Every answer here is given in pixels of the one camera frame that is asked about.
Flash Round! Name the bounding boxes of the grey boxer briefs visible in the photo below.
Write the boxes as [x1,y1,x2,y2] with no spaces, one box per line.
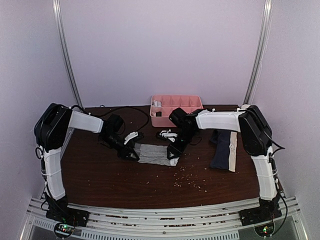
[134,143,179,167]

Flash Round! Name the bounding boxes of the right aluminium corner post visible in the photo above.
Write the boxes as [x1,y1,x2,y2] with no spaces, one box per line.
[243,0,273,105]

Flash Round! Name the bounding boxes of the right round controller board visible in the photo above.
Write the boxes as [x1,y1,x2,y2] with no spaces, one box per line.
[254,223,275,238]

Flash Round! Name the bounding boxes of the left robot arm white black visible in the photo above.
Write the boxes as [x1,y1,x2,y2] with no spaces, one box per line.
[34,103,144,227]

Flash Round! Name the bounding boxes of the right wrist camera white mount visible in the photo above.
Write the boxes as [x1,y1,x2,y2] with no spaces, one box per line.
[156,129,178,143]

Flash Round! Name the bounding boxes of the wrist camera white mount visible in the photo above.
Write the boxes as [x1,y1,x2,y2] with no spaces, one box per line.
[123,131,145,145]
[156,129,178,143]

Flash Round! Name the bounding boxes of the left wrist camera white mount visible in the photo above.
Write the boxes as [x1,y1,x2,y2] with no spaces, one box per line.
[123,131,145,145]

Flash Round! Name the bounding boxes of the round controller board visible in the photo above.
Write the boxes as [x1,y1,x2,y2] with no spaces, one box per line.
[53,222,75,238]
[254,223,275,238]

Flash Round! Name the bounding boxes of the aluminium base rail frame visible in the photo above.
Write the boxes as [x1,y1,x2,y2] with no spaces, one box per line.
[17,197,310,240]

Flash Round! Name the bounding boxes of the white rolled item in box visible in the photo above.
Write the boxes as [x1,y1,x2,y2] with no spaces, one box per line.
[152,100,162,108]

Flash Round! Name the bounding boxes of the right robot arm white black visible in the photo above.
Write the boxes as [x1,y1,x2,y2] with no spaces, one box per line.
[166,105,282,226]

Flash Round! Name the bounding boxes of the black item in box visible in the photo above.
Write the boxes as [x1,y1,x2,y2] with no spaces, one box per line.
[155,111,162,117]

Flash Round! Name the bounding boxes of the pink divided organizer box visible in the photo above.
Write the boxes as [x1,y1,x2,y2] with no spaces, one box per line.
[149,94,203,128]

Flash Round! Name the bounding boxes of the navy and cream underwear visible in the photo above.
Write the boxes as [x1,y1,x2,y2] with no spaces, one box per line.
[209,129,237,172]

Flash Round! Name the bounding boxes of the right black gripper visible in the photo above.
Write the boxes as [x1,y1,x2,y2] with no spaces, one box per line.
[167,128,197,159]

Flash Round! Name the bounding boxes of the left aluminium corner post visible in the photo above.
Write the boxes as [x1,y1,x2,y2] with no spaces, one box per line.
[52,0,83,107]

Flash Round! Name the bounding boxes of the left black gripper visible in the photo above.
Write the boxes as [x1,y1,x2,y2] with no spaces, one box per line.
[100,132,139,161]

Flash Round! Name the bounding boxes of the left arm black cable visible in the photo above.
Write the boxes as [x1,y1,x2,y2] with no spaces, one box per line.
[97,106,151,133]

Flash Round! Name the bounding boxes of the left round controller board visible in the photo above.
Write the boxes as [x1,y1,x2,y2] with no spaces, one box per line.
[53,222,75,238]

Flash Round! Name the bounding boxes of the aluminium corner post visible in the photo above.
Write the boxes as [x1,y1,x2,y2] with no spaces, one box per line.
[243,0,273,105]
[52,0,83,107]

